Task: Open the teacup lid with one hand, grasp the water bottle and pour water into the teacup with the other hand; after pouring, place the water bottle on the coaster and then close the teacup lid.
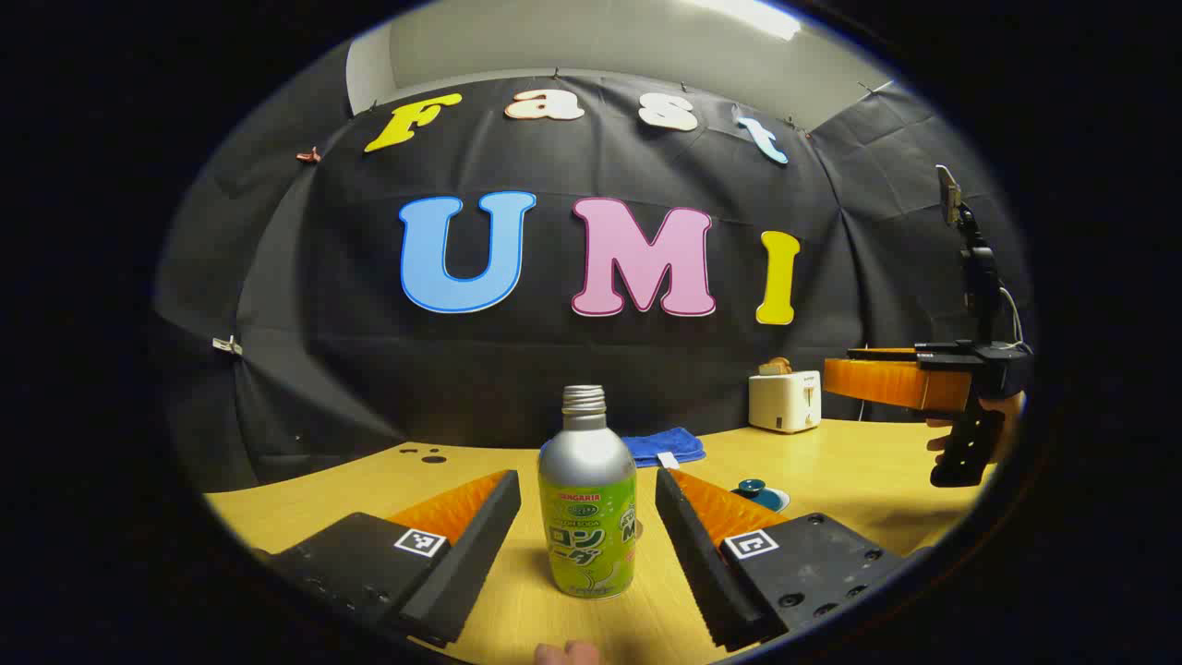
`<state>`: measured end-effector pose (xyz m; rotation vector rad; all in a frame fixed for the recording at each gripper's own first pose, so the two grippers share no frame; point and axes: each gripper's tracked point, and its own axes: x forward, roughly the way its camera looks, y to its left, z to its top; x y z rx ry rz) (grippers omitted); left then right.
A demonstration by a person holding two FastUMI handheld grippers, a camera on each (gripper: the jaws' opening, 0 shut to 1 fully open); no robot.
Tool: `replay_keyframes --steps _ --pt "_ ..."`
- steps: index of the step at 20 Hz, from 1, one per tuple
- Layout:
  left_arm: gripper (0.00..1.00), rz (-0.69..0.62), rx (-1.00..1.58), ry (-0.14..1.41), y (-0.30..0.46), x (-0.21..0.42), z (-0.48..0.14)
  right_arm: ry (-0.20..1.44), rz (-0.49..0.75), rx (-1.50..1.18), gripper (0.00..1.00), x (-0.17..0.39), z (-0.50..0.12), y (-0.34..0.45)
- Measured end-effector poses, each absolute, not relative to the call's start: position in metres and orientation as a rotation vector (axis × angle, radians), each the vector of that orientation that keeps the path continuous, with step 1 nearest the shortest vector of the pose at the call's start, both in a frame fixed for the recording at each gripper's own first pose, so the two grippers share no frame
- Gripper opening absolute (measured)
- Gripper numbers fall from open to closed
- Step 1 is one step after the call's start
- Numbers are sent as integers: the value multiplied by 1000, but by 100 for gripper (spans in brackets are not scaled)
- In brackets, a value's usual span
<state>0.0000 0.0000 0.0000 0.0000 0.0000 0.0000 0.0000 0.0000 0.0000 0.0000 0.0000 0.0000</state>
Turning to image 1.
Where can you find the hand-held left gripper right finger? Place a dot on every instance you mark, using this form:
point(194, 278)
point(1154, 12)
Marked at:
point(702, 563)

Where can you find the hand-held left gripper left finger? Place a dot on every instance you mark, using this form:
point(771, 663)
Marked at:
point(462, 554)

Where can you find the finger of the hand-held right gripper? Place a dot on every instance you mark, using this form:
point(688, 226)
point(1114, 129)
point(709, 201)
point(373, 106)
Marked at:
point(886, 383)

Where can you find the teal teacup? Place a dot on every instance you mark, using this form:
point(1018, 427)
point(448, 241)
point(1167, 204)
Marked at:
point(772, 501)

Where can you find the silver green label water bottle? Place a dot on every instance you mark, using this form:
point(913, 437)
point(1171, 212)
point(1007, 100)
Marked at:
point(587, 480)

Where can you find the white toaster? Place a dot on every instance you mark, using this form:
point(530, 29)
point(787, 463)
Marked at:
point(783, 402)

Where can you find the blue towel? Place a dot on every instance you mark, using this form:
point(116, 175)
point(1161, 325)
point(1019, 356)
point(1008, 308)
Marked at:
point(660, 443)

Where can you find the black backdrop cloth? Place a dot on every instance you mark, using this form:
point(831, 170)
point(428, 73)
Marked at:
point(554, 360)

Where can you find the white backdrop clip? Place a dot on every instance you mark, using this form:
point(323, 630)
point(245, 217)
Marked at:
point(227, 346)

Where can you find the orange backdrop clip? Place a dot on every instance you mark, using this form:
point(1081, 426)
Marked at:
point(309, 155)

